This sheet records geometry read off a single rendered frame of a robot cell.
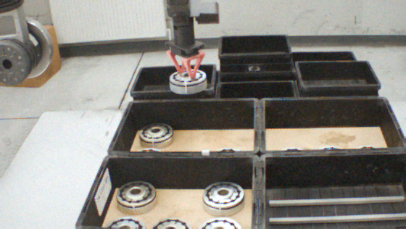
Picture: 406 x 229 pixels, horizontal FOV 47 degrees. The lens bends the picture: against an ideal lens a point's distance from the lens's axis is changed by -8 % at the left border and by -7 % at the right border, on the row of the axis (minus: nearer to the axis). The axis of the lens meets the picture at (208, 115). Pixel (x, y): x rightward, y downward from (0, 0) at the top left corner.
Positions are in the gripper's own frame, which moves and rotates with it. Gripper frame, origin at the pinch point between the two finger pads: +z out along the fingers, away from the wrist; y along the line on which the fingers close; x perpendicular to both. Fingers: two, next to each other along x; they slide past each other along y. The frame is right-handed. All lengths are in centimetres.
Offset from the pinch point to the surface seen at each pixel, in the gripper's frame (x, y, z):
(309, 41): -248, 153, 91
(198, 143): -0.5, -2.0, 22.0
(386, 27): -299, 104, 78
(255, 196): 14.7, -41.1, 13.2
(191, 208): 20.1, -24.2, 23.0
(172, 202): 22.2, -18.8, 23.0
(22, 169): 42, 46, 35
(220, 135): -7.8, -3.9, 21.9
